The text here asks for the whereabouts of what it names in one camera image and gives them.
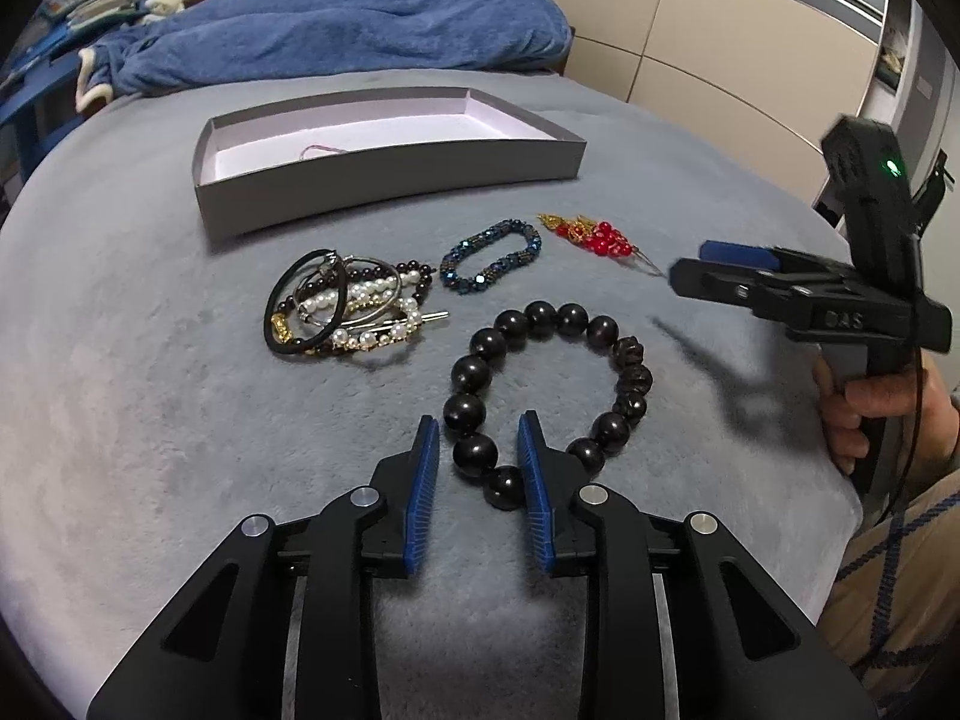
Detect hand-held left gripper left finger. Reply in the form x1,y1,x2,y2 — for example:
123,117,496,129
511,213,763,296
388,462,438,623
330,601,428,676
86,415,441,720

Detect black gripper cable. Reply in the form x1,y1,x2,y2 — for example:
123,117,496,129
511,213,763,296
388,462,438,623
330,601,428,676
855,232,931,683

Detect grey cardboard box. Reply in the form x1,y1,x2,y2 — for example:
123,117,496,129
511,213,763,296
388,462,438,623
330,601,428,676
193,86,587,241

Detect large black bead bracelet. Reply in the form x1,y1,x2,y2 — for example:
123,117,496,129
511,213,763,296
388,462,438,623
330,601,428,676
442,301,655,512

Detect blue desk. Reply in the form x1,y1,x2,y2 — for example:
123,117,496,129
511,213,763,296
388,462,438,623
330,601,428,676
0,0,162,166

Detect blue fleece blanket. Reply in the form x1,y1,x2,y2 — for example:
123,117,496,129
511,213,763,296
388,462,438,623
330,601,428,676
75,0,575,117

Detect person's beige trousers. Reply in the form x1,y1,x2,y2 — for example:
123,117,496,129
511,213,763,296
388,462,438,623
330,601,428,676
817,465,960,706

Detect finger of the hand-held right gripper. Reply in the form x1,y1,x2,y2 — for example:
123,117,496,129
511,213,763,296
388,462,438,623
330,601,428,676
700,240,782,272
666,257,762,316

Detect black elastic hair tie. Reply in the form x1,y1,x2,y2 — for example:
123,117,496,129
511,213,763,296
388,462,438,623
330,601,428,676
262,247,352,357

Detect blue crystal bead bracelet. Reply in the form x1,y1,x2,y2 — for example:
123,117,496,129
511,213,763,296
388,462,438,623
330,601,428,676
439,219,543,292

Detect thin silver bangle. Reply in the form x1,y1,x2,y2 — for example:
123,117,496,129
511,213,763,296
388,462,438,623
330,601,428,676
296,255,406,331

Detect pearl hair clip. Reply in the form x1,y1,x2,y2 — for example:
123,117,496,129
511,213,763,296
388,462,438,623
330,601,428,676
337,307,451,350

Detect white pearl bracelet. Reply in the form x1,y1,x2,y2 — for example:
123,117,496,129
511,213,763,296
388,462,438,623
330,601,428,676
296,277,422,353

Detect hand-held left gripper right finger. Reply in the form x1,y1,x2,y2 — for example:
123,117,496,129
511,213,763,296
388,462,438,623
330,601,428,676
517,410,878,720

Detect person's right hand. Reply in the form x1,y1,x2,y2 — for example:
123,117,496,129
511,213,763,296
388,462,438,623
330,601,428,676
814,356,960,477

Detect dark small bead bracelet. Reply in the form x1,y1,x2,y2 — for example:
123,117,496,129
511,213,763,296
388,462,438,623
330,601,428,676
285,261,437,357

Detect beige wardrobe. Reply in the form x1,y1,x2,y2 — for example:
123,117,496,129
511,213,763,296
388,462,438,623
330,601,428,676
544,0,923,218

